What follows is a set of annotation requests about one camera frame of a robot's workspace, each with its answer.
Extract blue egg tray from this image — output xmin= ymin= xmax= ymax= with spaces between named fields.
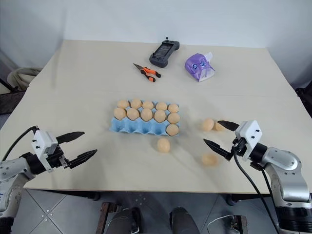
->
xmin=109 ymin=98 xmax=181 ymax=137

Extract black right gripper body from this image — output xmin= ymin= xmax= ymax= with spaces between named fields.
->
xmin=230 ymin=137 xmax=247 ymax=159

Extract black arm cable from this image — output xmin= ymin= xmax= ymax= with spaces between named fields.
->
xmin=1 ymin=126 xmax=39 ymax=161
xmin=233 ymin=146 xmax=280 ymax=234
xmin=260 ymin=168 xmax=280 ymax=216

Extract orange and black pliers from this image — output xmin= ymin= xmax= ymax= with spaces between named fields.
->
xmin=133 ymin=63 xmax=162 ymax=83

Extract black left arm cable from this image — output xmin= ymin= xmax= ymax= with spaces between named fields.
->
xmin=1 ymin=126 xmax=39 ymax=161

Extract dark rounded shape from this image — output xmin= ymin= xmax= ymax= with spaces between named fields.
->
xmin=109 ymin=207 xmax=140 ymax=234
xmin=169 ymin=206 xmax=198 ymax=234

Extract purple tissue pack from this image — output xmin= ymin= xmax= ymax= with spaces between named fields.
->
xmin=184 ymin=51 xmax=215 ymax=83

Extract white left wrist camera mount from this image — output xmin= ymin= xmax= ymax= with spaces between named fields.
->
xmin=31 ymin=130 xmax=59 ymax=173

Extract dark grey remote controller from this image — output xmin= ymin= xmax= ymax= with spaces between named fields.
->
xmin=149 ymin=36 xmax=181 ymax=68

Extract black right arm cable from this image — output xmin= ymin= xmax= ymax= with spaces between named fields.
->
xmin=233 ymin=146 xmax=280 ymax=234
xmin=260 ymin=168 xmax=280 ymax=216

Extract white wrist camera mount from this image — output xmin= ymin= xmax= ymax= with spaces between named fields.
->
xmin=31 ymin=130 xmax=59 ymax=173
xmin=234 ymin=119 xmax=264 ymax=160

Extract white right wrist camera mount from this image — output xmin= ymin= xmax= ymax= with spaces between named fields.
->
xmin=234 ymin=119 xmax=264 ymax=160

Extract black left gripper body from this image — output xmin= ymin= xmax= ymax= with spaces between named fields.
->
xmin=46 ymin=143 xmax=71 ymax=170

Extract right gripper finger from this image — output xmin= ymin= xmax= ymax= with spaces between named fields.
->
xmin=203 ymin=138 xmax=233 ymax=161
xmin=217 ymin=119 xmax=240 ymax=132

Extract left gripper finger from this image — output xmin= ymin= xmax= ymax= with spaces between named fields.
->
xmin=66 ymin=149 xmax=98 ymax=169
xmin=55 ymin=131 xmax=85 ymax=145

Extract white floor cable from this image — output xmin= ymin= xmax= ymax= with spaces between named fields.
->
xmin=209 ymin=214 xmax=235 ymax=234

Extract brown wooden frame piece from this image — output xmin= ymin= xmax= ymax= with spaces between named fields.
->
xmin=232 ymin=214 xmax=247 ymax=234
xmin=96 ymin=201 xmax=118 ymax=234

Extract black stand leg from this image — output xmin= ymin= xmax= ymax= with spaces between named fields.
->
xmin=0 ymin=78 xmax=20 ymax=94

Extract beige cloth bag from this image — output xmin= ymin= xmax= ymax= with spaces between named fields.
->
xmin=7 ymin=67 xmax=43 ymax=93

